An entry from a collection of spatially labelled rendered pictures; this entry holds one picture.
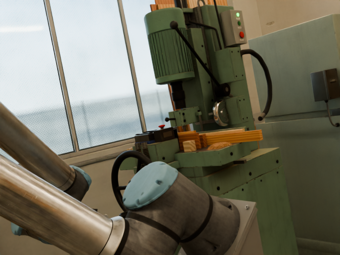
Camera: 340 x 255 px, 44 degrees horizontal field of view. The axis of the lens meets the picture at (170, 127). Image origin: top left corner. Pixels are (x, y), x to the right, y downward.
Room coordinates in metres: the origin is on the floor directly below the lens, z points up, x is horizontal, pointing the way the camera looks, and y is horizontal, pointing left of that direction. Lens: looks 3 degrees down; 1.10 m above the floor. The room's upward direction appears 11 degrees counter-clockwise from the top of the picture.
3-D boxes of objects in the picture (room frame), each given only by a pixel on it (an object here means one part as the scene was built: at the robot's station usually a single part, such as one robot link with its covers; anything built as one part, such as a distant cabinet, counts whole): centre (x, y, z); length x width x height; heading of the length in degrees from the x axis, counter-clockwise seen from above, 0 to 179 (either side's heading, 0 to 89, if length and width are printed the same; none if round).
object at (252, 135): (1.84, -0.12, 0.92); 0.60 x 0.02 x 0.04; 46
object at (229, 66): (1.95, -0.32, 1.23); 0.09 x 0.08 x 0.15; 136
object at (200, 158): (1.83, 0.01, 0.87); 0.61 x 0.30 x 0.06; 46
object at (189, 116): (1.91, -0.08, 1.03); 0.14 x 0.07 x 0.09; 136
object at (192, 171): (1.86, -0.02, 0.82); 0.40 x 0.21 x 0.04; 46
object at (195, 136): (1.82, -0.02, 0.93); 0.25 x 0.01 x 0.07; 46
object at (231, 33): (2.03, -0.39, 1.40); 0.10 x 0.06 x 0.16; 136
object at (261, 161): (1.99, -0.15, 0.76); 0.57 x 0.45 x 0.09; 136
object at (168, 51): (1.90, -0.06, 1.35); 0.18 x 0.18 x 0.31
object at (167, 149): (1.76, 0.07, 0.92); 0.15 x 0.13 x 0.09; 46
